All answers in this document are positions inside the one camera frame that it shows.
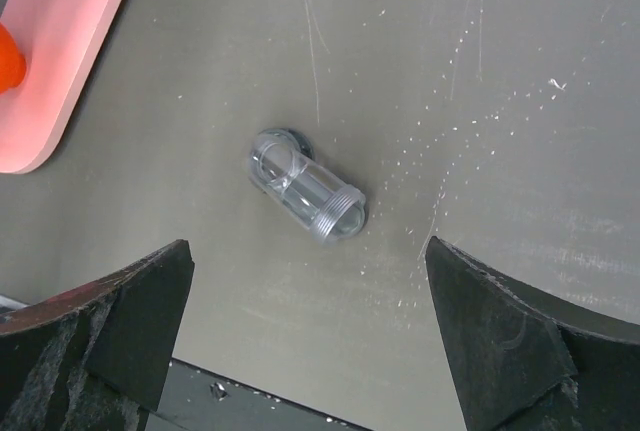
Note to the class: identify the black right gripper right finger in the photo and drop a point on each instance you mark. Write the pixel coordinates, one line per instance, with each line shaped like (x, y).
(524, 359)

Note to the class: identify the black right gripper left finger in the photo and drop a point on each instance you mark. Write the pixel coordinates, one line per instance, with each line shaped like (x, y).
(96, 357)

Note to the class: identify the orange cup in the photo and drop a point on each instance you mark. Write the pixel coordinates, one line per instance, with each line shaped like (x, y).
(12, 62)

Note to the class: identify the pink tiered shelf stand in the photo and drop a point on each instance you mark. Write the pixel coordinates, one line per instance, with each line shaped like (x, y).
(60, 40)

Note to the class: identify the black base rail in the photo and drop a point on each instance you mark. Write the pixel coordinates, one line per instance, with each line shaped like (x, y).
(196, 399)

